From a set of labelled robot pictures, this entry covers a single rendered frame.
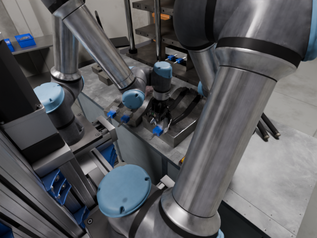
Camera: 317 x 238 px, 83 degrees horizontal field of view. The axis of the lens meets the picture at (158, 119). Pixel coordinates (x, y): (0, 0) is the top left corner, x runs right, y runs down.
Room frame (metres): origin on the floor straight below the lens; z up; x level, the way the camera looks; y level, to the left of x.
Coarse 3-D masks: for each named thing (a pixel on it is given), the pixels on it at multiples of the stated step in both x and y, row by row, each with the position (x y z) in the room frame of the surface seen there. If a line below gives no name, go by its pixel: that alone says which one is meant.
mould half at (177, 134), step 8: (176, 96) 0.99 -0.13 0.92; (184, 96) 0.97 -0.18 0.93; (192, 96) 0.96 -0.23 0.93; (200, 96) 1.06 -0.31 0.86; (184, 104) 0.92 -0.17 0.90; (200, 104) 0.88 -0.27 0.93; (176, 112) 0.87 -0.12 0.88; (192, 112) 0.85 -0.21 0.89; (200, 112) 0.83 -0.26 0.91; (144, 120) 0.82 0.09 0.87; (184, 120) 0.79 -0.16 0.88; (192, 120) 0.79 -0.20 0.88; (152, 128) 0.77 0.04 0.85; (176, 128) 0.72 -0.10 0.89; (184, 128) 0.72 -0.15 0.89; (192, 128) 0.77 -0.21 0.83; (160, 136) 0.72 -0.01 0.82; (168, 136) 0.67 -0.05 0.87; (176, 136) 0.66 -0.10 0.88; (184, 136) 0.71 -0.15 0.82; (168, 144) 0.67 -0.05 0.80; (176, 144) 0.66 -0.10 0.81
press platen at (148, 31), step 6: (162, 24) 2.27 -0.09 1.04; (168, 24) 2.26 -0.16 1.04; (138, 30) 2.08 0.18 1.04; (144, 30) 2.06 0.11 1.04; (150, 30) 2.06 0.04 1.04; (162, 30) 2.04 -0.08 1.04; (168, 30) 2.03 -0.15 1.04; (174, 30) 2.02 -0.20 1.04; (144, 36) 2.02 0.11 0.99; (150, 36) 1.95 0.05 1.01; (162, 36) 1.84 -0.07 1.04; (168, 36) 1.83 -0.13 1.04; (174, 36) 1.83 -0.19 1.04; (168, 42) 1.77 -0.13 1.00; (174, 42) 1.71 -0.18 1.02
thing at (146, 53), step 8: (144, 48) 2.24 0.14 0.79; (152, 48) 2.23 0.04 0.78; (128, 56) 2.09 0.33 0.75; (136, 56) 2.00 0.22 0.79; (144, 56) 1.99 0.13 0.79; (152, 56) 1.99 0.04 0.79; (152, 64) 1.79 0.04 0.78; (176, 72) 1.58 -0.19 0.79; (184, 72) 1.58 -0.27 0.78; (192, 72) 1.57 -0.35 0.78; (184, 80) 1.48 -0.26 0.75; (192, 80) 1.42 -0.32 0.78
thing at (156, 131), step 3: (162, 123) 0.70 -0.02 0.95; (156, 126) 0.69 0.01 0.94; (159, 126) 0.68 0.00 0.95; (153, 129) 0.66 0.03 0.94; (156, 129) 0.66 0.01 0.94; (159, 129) 0.66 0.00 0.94; (153, 132) 0.66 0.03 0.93; (156, 132) 0.65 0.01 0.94; (159, 132) 0.64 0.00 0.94; (162, 132) 0.66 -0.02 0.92; (165, 132) 0.68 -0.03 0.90; (153, 135) 0.63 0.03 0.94; (156, 135) 0.65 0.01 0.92; (159, 135) 0.64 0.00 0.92; (150, 138) 0.61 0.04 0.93
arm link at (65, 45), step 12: (84, 0) 0.69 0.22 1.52; (60, 24) 0.65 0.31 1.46; (60, 36) 0.65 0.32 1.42; (72, 36) 0.66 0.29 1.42; (60, 48) 0.65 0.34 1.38; (72, 48) 0.66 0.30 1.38; (60, 60) 0.65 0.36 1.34; (72, 60) 0.67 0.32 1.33; (60, 72) 0.65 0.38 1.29; (72, 72) 0.67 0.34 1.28; (72, 84) 0.65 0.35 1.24
